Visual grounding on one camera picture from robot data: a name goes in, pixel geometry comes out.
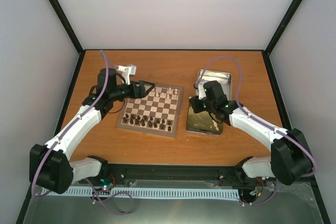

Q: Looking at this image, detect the purple cable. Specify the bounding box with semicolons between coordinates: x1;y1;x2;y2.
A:
31;50;118;198
196;56;317;206

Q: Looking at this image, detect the silver tin lid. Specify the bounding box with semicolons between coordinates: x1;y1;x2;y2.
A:
202;70;232;100

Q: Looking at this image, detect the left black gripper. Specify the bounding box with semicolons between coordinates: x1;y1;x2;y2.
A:
111;81;155;102

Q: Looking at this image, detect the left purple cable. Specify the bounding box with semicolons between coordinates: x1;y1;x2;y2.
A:
31;50;118;198

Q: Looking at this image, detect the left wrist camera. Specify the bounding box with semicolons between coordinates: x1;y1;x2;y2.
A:
117;65;137;85

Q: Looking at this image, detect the light blue cable duct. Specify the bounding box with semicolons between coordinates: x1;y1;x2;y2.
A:
64;186;241;200

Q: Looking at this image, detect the black frame post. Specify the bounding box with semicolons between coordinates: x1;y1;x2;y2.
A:
265;0;303;56
48;0;84;55

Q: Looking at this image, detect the green lit circuit board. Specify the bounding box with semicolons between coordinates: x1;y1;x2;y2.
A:
100;175;116;190

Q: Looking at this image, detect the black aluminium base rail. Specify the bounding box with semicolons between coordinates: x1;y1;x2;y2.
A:
78;163;316;190

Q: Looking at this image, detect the black frame post right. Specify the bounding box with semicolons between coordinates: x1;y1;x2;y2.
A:
265;0;303;56

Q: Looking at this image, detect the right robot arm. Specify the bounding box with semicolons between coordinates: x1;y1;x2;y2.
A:
189;81;316;185

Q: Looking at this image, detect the gold tin box base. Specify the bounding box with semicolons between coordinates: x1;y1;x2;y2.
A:
186;102;224;135

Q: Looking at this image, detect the black frame post left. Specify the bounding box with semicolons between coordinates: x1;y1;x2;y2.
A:
48;0;84;55

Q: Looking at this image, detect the wooden chess board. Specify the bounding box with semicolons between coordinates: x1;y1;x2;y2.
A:
117;83;184;137

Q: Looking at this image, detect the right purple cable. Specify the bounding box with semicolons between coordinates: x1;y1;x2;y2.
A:
196;56;317;206

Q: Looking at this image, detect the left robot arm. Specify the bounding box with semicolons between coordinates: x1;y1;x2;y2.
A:
29;68;155;194

